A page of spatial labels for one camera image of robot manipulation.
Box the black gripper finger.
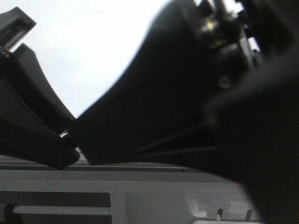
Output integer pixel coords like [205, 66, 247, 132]
[69, 0, 217, 165]
[0, 7, 80, 169]

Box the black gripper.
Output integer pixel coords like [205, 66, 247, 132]
[193, 0, 299, 224]

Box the grey whiteboard frame rail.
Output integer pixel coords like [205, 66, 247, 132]
[0, 155, 186, 172]

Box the grey plastic base unit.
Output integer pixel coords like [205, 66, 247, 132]
[0, 170, 263, 224]

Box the white whiteboard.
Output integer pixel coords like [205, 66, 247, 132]
[0, 0, 166, 116]

